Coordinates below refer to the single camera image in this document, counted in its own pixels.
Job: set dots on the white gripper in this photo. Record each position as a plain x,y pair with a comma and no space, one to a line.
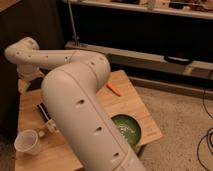
26,73

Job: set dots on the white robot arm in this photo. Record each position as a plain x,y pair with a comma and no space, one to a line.
69,92

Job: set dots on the translucent white cup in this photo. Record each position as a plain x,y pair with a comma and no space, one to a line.
28,142

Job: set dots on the green ceramic bowl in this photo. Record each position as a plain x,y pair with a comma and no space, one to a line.
129,128

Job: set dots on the white small bottle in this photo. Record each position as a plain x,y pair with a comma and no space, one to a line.
48,127

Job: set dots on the wooden table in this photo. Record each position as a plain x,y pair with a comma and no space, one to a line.
55,153

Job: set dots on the metal shelf rail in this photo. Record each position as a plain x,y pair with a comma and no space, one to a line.
143,60

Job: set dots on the black handle on rail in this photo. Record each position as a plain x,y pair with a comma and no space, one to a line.
177,61

